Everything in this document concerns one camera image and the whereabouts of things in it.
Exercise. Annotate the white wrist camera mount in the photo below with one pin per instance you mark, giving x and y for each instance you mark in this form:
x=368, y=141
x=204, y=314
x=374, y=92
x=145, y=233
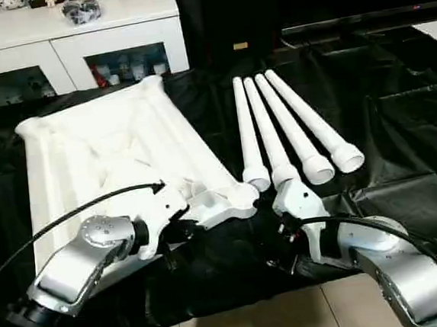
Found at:
x=298, y=198
x=161, y=210

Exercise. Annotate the white plastic table leg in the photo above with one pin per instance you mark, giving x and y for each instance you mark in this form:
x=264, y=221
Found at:
x=265, y=129
x=247, y=130
x=292, y=130
x=310, y=117

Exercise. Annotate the clear bag on cabinet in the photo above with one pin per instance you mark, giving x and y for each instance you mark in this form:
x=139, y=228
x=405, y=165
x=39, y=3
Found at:
x=80, y=12

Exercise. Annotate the white cabinet with glass doors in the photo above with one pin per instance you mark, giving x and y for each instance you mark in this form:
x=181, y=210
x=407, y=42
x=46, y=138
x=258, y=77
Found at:
x=77, y=42

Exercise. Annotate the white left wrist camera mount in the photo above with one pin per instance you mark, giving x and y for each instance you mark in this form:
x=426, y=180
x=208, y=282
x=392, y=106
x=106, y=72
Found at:
x=161, y=210

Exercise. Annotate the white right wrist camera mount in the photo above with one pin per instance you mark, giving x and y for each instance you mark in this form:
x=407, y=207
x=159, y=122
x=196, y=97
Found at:
x=298, y=198

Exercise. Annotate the spotted white bowl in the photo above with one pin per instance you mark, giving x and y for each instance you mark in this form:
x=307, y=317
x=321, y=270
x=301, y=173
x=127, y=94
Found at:
x=7, y=2

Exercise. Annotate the white plastic table top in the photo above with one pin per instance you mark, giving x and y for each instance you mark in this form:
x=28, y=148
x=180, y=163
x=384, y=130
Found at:
x=87, y=152

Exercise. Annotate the black mat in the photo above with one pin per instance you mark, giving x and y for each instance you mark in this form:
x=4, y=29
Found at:
x=394, y=156

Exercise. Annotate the black box with beige label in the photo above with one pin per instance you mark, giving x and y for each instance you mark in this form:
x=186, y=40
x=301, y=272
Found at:
x=221, y=18

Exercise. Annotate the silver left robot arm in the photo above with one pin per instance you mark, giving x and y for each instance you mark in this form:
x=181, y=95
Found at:
x=70, y=268

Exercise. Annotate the small white figurine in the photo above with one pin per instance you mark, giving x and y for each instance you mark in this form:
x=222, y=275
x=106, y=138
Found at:
x=50, y=0

